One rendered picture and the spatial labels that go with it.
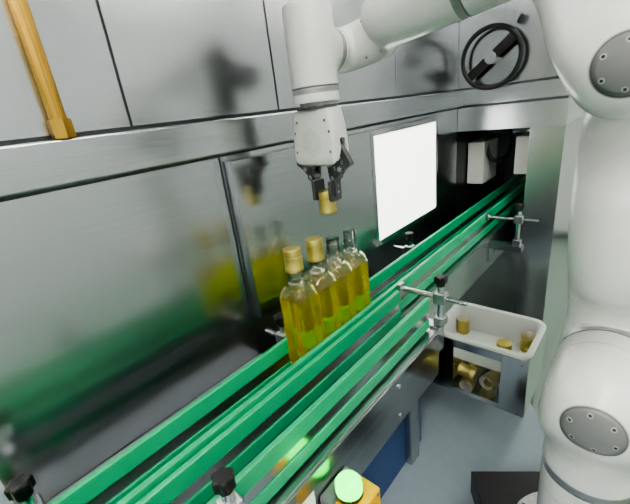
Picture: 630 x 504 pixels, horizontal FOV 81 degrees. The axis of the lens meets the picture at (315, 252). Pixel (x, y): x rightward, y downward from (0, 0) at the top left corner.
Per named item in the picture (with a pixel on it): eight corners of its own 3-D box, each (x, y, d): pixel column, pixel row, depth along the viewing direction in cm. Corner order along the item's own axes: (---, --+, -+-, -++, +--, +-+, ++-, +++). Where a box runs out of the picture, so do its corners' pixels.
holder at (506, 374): (439, 343, 115) (439, 299, 109) (540, 376, 97) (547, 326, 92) (413, 374, 103) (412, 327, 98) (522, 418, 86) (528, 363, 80)
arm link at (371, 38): (493, -47, 52) (330, 33, 73) (447, -76, 42) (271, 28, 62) (498, 23, 55) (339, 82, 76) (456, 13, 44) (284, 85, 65)
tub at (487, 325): (457, 325, 109) (458, 299, 106) (545, 350, 94) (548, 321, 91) (431, 357, 97) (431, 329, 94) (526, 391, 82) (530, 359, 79)
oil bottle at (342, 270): (341, 334, 89) (332, 252, 82) (360, 342, 86) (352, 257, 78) (326, 346, 86) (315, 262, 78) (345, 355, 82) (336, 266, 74)
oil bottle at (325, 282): (326, 347, 85) (315, 262, 78) (346, 356, 82) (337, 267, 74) (310, 361, 81) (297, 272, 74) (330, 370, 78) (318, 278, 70)
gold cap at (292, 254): (287, 266, 71) (284, 245, 70) (305, 265, 70) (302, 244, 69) (283, 274, 68) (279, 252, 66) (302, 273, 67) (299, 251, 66)
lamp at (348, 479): (346, 473, 62) (344, 460, 60) (369, 488, 59) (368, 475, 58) (329, 494, 58) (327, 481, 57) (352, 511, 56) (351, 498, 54)
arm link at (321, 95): (280, 92, 66) (283, 110, 67) (317, 85, 61) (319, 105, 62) (311, 90, 72) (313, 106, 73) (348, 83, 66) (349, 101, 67)
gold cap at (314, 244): (315, 254, 75) (312, 234, 74) (328, 257, 73) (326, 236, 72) (303, 260, 73) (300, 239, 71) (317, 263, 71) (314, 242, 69)
